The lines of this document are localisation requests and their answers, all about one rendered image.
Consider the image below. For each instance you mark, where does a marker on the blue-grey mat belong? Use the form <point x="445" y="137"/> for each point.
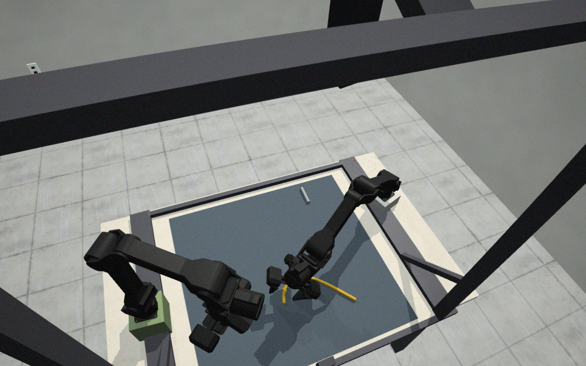
<point x="252" y="234"/>

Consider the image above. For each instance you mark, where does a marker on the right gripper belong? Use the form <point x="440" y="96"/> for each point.
<point x="306" y="291"/>

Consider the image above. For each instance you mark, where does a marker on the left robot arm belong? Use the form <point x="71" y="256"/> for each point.
<point x="205" y="278"/>

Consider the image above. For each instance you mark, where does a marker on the yellow rope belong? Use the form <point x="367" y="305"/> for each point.
<point x="284" y="289"/>

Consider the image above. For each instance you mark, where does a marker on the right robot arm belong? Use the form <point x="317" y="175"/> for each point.
<point x="362" y="190"/>

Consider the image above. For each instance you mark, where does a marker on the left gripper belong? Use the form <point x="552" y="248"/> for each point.
<point x="203" y="337"/>

